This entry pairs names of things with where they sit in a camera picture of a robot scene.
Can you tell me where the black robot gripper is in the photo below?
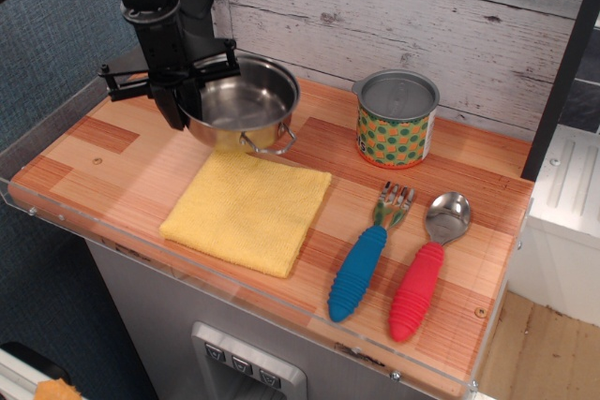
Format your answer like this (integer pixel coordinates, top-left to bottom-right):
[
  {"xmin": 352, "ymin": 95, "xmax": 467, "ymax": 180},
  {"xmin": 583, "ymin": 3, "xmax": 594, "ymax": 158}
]
[{"xmin": 99, "ymin": 4, "xmax": 240, "ymax": 130}]

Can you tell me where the stainless steel pot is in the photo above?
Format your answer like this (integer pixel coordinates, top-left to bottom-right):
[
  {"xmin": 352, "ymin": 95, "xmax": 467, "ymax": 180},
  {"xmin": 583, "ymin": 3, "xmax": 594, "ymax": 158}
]
[{"xmin": 179, "ymin": 55, "xmax": 300, "ymax": 155}]

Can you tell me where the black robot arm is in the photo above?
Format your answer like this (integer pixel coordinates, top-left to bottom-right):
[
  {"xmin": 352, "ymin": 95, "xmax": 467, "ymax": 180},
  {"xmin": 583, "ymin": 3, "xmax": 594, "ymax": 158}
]
[{"xmin": 99, "ymin": 0, "xmax": 240, "ymax": 130}]

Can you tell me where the yellow dish towel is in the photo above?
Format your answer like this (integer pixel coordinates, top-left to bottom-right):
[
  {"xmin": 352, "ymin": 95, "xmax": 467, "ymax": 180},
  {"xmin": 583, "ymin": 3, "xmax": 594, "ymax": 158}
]
[{"xmin": 159, "ymin": 152, "xmax": 332, "ymax": 278}]

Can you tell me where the patterned tin can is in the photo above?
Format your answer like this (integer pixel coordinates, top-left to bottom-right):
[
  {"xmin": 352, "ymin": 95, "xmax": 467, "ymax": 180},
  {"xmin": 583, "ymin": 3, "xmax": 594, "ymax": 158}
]
[{"xmin": 352, "ymin": 69, "xmax": 440, "ymax": 170}]

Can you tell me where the grey toy fridge cabinet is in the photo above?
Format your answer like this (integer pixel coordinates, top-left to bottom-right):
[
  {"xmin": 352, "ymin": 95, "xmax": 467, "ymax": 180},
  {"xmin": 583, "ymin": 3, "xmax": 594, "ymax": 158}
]
[{"xmin": 88, "ymin": 240, "xmax": 477, "ymax": 399}]

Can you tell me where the silver dispenser button panel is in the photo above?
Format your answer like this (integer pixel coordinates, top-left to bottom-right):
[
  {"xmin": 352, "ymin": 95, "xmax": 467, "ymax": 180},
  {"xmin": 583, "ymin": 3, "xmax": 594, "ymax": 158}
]
[{"xmin": 191, "ymin": 321, "xmax": 308, "ymax": 399}]

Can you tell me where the orange sponge object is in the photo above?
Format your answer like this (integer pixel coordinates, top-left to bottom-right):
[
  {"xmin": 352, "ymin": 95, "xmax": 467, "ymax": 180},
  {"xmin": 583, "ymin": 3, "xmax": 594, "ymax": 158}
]
[{"xmin": 34, "ymin": 378, "xmax": 83, "ymax": 400}]

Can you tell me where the white toy sink unit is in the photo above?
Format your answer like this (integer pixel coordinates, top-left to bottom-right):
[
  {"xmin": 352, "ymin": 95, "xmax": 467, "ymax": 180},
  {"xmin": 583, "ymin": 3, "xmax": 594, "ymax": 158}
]
[{"xmin": 507, "ymin": 126, "xmax": 599, "ymax": 325}]

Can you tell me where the blue handled fork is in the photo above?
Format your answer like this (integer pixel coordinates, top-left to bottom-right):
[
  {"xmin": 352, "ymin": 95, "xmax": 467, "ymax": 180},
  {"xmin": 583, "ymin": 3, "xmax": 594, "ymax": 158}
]
[{"xmin": 327, "ymin": 182, "xmax": 415, "ymax": 322}]

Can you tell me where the red handled spoon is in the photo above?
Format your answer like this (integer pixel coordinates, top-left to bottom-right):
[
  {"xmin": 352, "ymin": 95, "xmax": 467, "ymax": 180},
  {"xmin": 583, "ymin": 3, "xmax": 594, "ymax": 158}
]
[{"xmin": 388, "ymin": 192, "xmax": 471, "ymax": 342}]

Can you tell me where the clear acrylic guard rail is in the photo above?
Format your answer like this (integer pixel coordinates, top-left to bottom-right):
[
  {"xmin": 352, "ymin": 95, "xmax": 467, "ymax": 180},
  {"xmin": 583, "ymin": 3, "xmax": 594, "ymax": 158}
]
[{"xmin": 2, "ymin": 80, "xmax": 533, "ymax": 399}]

